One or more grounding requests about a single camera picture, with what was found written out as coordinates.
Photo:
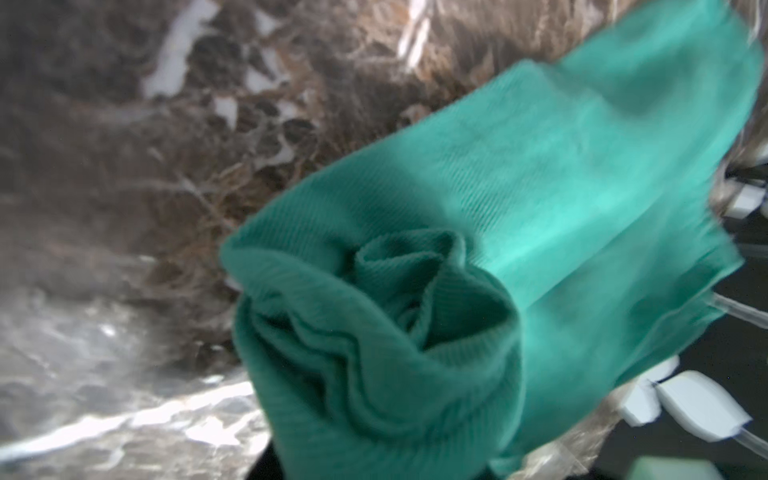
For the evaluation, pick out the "green long pants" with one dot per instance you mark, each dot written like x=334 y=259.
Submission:
x=450 y=298

